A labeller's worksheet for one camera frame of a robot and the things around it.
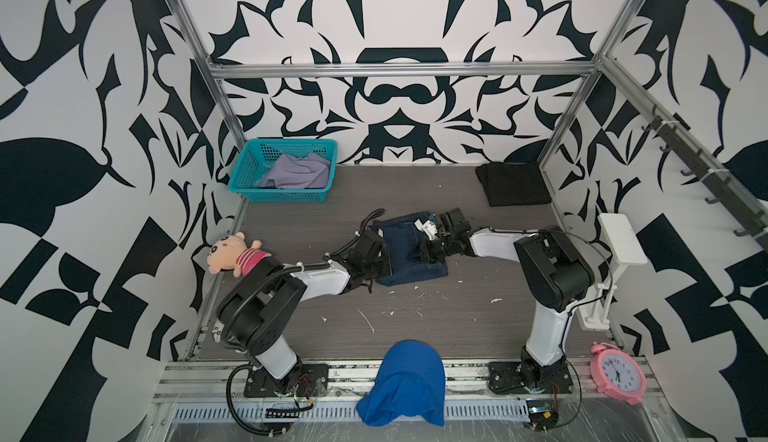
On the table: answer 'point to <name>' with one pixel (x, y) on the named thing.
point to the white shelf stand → (627, 249)
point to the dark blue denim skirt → (400, 237)
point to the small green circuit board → (541, 415)
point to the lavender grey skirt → (291, 172)
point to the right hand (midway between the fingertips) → (411, 255)
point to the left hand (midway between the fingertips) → (397, 256)
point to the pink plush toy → (231, 252)
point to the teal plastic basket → (256, 160)
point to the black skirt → (513, 183)
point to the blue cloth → (410, 381)
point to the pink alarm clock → (618, 373)
